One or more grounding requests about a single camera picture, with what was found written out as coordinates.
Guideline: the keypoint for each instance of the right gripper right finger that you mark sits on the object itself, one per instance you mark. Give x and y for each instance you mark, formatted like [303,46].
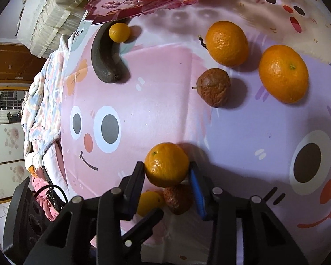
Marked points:
[265,239]

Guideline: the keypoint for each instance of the wrinkled red passion fruit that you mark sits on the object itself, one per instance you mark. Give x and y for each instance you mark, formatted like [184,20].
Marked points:
[179,199]

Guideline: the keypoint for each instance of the pink quilt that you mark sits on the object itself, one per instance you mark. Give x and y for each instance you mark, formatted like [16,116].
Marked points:
[52,172]

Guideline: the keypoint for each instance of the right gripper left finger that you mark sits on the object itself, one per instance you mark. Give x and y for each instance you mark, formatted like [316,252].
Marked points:
[88,231]

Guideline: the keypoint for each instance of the small kumquat by banana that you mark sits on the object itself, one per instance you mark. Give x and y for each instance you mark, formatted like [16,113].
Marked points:
[119,32]

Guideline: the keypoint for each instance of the floral patterned blanket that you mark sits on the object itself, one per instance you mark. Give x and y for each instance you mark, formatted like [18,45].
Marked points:
[41,111]

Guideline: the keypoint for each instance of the upper mandarin orange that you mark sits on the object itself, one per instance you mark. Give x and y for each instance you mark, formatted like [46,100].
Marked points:
[226,43]

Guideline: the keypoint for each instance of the white lace curtain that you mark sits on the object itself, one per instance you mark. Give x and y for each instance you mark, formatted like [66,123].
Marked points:
[42,23]

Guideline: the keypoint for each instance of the wooden door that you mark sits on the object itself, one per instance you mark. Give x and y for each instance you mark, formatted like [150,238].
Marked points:
[18,65]

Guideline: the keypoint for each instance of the large mandarin orange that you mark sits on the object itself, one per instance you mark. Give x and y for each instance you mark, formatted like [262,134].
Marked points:
[166,165]

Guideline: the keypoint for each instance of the wrinkled brown passion fruit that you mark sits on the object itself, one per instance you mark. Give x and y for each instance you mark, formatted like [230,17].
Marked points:
[213,86]

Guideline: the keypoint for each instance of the blackened banana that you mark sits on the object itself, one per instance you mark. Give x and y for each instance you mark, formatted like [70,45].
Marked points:
[106,58]

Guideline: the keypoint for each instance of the right mandarin orange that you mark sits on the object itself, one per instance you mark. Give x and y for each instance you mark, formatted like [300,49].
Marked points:
[284,74]

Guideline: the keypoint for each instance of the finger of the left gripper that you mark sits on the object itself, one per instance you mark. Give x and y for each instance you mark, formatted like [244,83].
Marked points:
[143,230]

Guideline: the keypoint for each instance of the cartoon printed bed sheet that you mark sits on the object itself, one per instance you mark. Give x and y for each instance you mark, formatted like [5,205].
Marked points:
[251,146]

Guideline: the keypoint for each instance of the lower mandarin orange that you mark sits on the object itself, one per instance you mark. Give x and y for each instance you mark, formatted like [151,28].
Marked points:
[148,201]

